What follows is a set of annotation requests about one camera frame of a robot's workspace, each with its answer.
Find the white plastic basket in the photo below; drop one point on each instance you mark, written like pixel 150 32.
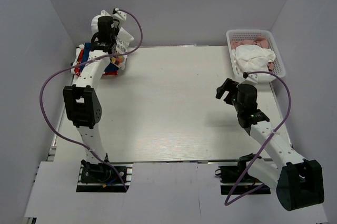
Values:
pixel 238 35

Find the blue t-shirt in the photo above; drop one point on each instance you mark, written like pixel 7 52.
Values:
pixel 87 46

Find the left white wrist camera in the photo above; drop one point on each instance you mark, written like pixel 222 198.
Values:
pixel 119 18

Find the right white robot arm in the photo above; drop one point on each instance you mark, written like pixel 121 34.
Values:
pixel 297 181

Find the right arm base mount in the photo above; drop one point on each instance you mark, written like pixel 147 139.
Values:
pixel 228 175

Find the white printed t-shirt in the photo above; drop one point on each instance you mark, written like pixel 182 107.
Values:
pixel 123 40

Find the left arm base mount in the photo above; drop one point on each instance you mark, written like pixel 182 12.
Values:
pixel 102 178

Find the red and white folded shirt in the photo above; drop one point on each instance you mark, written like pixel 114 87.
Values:
pixel 110 70

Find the pink garment in basket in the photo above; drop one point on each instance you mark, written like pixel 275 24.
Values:
pixel 260 41

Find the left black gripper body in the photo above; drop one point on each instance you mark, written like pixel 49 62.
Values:
pixel 116 27

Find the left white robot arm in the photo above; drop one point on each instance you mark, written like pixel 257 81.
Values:
pixel 82 105

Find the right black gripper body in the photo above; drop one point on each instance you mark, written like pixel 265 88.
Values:
pixel 238 108

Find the white crumpled shirt in basket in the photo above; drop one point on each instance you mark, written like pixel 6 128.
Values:
pixel 250 58

